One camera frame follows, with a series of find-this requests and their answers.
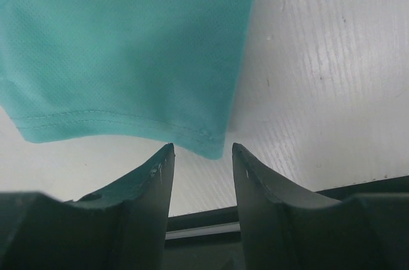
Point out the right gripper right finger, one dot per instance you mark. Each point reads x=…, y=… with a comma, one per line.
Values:
x=286, y=226

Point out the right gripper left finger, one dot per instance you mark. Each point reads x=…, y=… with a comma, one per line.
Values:
x=120, y=226

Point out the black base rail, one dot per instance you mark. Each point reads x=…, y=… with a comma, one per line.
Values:
x=206, y=240

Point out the teal t shirt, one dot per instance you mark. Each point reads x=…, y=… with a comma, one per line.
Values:
x=165, y=70

